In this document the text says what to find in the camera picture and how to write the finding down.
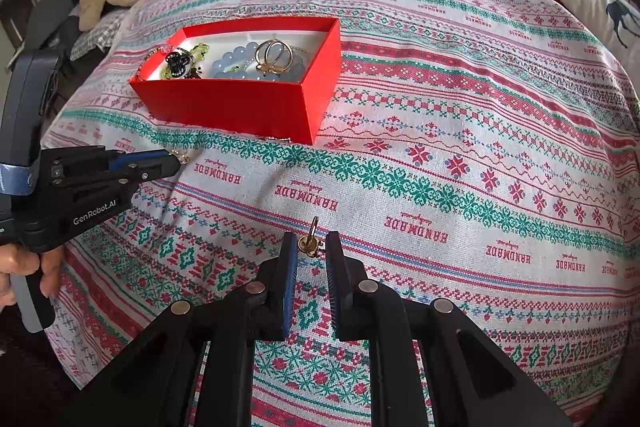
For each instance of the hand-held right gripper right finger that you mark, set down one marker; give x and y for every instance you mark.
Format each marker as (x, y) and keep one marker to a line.
(332, 287)

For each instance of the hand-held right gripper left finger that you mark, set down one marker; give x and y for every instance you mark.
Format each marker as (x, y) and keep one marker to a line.
(289, 287)

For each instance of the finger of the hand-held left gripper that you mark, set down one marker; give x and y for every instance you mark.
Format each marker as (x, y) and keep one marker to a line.
(135, 159)
(157, 168)

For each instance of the gold earring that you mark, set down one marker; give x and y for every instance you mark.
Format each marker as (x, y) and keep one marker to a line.
(310, 238)

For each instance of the red cardboard box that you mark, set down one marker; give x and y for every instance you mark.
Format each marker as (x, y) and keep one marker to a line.
(225, 107)

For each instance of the black hair claw clip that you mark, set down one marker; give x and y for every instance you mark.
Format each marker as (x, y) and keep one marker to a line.
(177, 59)

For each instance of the gold hoop earrings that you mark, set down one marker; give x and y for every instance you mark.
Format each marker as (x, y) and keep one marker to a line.
(272, 54)

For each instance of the person's left hand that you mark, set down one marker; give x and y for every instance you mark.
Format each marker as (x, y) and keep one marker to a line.
(22, 264)

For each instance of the checked bed sheet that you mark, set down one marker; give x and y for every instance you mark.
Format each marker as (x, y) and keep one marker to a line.
(97, 37)

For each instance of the dark chair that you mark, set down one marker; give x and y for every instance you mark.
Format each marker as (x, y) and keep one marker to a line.
(47, 19)

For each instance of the patterned knit-print blanket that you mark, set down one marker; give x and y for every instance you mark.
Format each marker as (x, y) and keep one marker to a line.
(450, 132)

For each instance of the white deer-print pillow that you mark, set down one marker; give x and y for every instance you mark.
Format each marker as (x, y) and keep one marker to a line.
(605, 17)

